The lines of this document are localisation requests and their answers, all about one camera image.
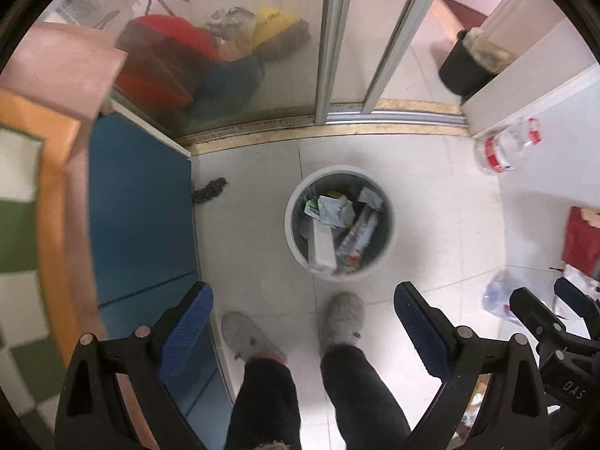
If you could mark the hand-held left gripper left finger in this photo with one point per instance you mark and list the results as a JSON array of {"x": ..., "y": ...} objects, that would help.
[{"x": 187, "y": 328}]

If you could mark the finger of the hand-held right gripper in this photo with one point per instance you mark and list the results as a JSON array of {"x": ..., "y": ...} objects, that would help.
[
  {"x": 534, "y": 309},
  {"x": 569, "y": 290}
]

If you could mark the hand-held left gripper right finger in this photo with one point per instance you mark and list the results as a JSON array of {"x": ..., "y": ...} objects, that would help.
[{"x": 422, "y": 333}]

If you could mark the grey white trash bin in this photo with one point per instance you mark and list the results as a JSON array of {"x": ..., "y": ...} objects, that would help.
[{"x": 386, "y": 229}]

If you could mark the red clear noodle bag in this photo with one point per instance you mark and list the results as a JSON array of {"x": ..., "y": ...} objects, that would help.
[{"x": 358, "y": 232}]

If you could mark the long white carton box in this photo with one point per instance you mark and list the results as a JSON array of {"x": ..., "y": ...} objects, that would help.
[{"x": 323, "y": 246}]

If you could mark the white paper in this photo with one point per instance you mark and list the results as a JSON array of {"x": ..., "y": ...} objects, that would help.
[{"x": 370, "y": 197}]

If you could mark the white sachet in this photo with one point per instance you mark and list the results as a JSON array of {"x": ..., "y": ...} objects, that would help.
[{"x": 335, "y": 208}]

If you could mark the yellow carton box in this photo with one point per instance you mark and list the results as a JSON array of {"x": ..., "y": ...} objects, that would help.
[{"x": 333, "y": 193}]

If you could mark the green white medicine box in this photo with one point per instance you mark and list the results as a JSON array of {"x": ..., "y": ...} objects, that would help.
[{"x": 313, "y": 208}]

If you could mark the blue cap plastic bottle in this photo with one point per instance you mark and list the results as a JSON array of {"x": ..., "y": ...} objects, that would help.
[{"x": 499, "y": 295}]

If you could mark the red paper bag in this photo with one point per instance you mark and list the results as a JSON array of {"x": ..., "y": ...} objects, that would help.
[{"x": 581, "y": 239}]

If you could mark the grey slipper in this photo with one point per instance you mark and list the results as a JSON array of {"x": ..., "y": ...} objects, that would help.
[
  {"x": 342, "y": 318},
  {"x": 253, "y": 337}
]

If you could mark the person's right leg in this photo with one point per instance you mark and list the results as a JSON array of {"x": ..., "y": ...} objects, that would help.
[{"x": 361, "y": 398}]

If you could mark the person's leg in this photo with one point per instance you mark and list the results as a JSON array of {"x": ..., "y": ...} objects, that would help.
[
  {"x": 267, "y": 408},
  {"x": 361, "y": 398}
]

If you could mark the person's left leg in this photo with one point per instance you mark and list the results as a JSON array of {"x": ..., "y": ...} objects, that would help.
[{"x": 267, "y": 408}]

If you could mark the dark furry scrap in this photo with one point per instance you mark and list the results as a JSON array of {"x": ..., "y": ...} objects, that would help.
[{"x": 208, "y": 191}]

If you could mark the red label plastic bottle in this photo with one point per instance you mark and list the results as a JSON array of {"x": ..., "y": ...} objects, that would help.
[{"x": 506, "y": 147}]

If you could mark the green white checkered tablecloth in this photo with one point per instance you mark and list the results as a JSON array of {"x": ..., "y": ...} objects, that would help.
[{"x": 18, "y": 225}]

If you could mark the black waste bin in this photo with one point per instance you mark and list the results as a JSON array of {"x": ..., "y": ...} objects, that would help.
[{"x": 461, "y": 75}]

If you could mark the dark blue bag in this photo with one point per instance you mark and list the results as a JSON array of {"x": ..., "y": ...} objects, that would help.
[{"x": 229, "y": 79}]

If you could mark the pink cloth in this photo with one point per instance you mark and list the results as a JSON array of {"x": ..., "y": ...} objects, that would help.
[{"x": 61, "y": 65}]

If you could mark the glass sliding door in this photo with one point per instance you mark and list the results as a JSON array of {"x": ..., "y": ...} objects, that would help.
[{"x": 281, "y": 33}]

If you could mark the yellow bag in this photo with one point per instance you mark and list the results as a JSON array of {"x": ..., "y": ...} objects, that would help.
[{"x": 274, "y": 23}]

